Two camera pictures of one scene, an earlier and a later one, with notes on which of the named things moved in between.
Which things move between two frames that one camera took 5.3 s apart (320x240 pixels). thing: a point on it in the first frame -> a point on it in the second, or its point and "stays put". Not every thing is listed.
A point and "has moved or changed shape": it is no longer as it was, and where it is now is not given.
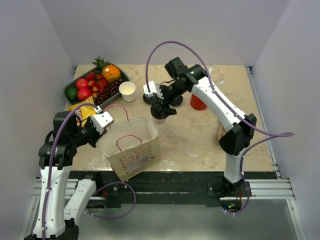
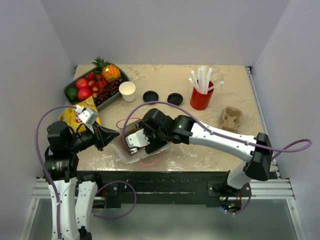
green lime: (72, 94) stays put
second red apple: (83, 93) stays put
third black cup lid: (177, 100) stays put
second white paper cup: (127, 89) stays put
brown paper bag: (132, 146) has moved or changed shape
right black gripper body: (169, 92) -> (156, 139)
